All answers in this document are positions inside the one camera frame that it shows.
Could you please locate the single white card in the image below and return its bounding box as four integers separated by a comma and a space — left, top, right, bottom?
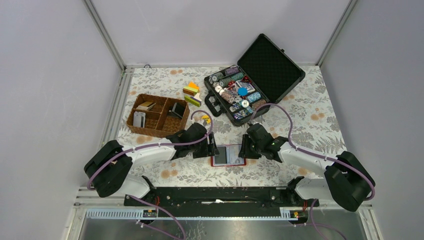
227, 145, 245, 166

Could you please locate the black VIP card stack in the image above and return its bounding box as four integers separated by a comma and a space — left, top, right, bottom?
167, 102, 185, 119

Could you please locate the red card holder wallet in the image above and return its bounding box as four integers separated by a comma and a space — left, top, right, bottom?
210, 144, 247, 167

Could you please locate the single black card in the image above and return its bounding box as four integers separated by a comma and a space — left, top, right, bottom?
213, 146, 227, 166

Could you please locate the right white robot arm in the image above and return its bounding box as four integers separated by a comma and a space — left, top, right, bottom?
239, 123, 376, 212

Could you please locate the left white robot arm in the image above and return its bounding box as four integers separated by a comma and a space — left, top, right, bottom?
83, 122, 216, 206

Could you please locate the gold card stack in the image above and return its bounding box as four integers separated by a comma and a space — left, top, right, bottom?
135, 101, 156, 111

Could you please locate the white card stack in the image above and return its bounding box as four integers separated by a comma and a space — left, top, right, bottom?
132, 111, 146, 128

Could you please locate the playing card deck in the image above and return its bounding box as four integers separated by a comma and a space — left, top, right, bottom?
235, 80, 255, 95

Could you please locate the yellow big blind button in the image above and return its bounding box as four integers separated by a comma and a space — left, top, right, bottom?
201, 115, 211, 126

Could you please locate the green purple toy block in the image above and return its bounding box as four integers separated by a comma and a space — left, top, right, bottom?
184, 93, 202, 107

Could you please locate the brown wicker basket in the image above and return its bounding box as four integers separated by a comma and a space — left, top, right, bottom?
126, 93, 190, 138

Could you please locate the orange brown toy block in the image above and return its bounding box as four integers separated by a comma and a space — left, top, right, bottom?
182, 82, 200, 97

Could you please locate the floral tablecloth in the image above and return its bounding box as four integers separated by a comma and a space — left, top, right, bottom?
117, 66, 346, 187

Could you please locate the blue dealer chip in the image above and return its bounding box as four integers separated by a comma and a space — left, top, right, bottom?
237, 87, 249, 97

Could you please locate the black poker chip case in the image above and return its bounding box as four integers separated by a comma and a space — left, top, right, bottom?
204, 33, 306, 127

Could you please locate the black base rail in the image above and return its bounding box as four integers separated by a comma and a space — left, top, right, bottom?
141, 186, 320, 218

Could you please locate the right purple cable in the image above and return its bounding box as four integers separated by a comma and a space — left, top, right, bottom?
248, 102, 376, 240

